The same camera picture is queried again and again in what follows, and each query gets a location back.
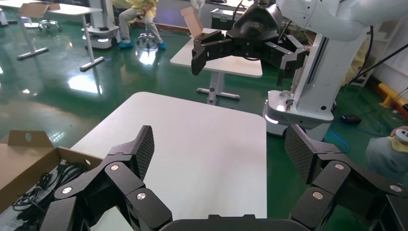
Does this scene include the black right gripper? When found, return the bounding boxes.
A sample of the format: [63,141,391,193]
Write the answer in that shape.
[191,3,307,87]

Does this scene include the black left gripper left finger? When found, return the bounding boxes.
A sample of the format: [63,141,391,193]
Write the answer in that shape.
[38,125,173,231]

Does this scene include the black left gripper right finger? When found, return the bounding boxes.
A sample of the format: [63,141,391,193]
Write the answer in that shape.
[284,124,408,231]

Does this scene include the black wired computer mouse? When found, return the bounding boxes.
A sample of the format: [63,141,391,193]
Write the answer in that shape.
[13,172,55,213]

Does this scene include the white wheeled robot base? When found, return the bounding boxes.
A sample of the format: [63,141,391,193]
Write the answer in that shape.
[82,0,122,50]

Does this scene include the open cardboard box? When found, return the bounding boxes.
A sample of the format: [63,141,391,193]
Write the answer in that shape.
[17,1,61,18]
[180,6,204,40]

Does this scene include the brown cardboard storage box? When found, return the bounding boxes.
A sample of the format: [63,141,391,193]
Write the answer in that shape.
[0,130,104,231]

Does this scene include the white table with grey leg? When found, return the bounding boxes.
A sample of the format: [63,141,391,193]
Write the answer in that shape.
[169,28,264,106]

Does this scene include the black equipment case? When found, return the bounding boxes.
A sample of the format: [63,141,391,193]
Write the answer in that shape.
[210,8,238,31]

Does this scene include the person yellow gown blue jeans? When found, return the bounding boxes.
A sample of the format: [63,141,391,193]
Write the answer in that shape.
[366,126,408,186]

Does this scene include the black power adapter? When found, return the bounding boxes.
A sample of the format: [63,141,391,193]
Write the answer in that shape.
[339,115,362,126]

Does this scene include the white robot body with base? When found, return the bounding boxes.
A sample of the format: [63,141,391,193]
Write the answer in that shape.
[263,30,369,141]

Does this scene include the chrome stool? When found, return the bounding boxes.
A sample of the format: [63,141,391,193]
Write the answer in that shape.
[38,19,63,33]
[137,32,160,50]

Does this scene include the person yellow gown grey trousers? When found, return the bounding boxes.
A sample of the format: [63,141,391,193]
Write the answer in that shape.
[111,0,168,51]

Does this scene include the long white table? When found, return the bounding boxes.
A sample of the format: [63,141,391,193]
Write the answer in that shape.
[0,0,106,72]

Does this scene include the blue floor cable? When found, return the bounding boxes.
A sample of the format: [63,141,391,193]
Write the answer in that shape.
[330,105,396,152]

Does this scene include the thick black cable bundle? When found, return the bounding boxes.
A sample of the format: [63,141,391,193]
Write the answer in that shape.
[52,159,95,192]

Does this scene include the yellow floor guard rail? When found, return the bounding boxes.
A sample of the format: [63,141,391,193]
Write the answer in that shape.
[377,83,408,112]

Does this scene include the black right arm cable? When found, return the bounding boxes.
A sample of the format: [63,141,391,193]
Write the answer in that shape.
[347,25,408,86]

